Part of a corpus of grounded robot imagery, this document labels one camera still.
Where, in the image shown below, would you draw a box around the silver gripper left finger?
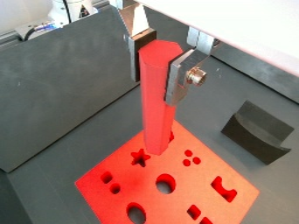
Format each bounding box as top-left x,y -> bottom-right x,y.
109,0 -> 156,82

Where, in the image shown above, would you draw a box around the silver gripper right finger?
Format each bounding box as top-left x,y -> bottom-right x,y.
164,27 -> 220,106

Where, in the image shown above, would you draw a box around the red hexagonal peg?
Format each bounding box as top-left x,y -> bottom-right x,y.
139,40 -> 183,155

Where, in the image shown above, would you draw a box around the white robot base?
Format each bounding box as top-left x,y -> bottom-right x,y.
48,0 -> 99,25

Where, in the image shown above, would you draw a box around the dark grey curved block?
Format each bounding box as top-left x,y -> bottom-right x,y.
222,101 -> 295,165

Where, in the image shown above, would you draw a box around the red shape insertion board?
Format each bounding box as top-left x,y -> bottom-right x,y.
76,122 -> 259,224

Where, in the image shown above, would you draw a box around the black cable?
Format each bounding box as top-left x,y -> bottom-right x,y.
23,0 -> 75,42

